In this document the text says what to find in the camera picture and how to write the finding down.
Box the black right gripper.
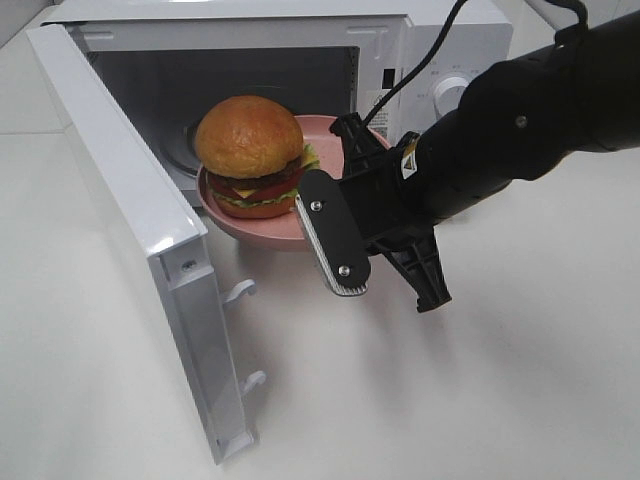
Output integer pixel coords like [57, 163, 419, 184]
[295, 113, 451, 313]

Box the pink round plate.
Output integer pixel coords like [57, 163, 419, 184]
[195, 114, 392, 253]

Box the burger with sesame-free bun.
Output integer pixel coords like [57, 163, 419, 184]
[194, 95, 320, 219]

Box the white microwave door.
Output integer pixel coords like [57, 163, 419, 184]
[27, 24, 266, 464]

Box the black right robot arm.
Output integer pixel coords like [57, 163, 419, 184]
[295, 1, 639, 312]

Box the glass microwave turntable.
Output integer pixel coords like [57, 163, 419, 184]
[161, 122, 201, 178]

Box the upper white microwave knob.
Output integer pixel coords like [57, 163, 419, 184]
[433, 74, 470, 118]

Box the white microwave oven body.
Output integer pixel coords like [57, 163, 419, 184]
[37, 1, 513, 205]

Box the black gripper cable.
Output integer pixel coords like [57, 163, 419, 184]
[362, 0, 589, 126]

